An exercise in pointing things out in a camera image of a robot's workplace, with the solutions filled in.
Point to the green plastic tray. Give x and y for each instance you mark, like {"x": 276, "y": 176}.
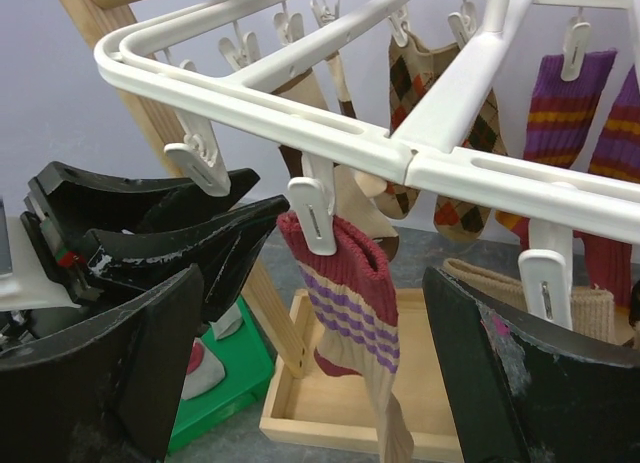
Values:
{"x": 248, "y": 371}

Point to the orange brown argyle sock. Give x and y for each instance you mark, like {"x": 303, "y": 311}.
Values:
{"x": 413, "y": 70}

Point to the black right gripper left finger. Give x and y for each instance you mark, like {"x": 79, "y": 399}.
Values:
{"x": 106, "y": 389}

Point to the white hanger clip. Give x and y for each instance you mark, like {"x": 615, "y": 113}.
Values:
{"x": 312, "y": 198}
{"x": 546, "y": 271}

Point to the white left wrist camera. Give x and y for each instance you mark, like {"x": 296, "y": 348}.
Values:
{"x": 24, "y": 283}

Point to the beige sock maroon purple stripes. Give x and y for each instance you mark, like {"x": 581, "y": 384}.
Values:
{"x": 354, "y": 298}

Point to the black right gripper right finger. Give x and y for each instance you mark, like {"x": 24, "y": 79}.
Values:
{"x": 522, "y": 389}

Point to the cream brown striped sock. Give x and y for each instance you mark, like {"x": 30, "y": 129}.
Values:
{"x": 351, "y": 203}

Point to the white hanger clip corner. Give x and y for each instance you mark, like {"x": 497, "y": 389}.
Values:
{"x": 198, "y": 155}

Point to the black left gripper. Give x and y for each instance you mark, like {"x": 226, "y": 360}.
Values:
{"x": 124, "y": 266}

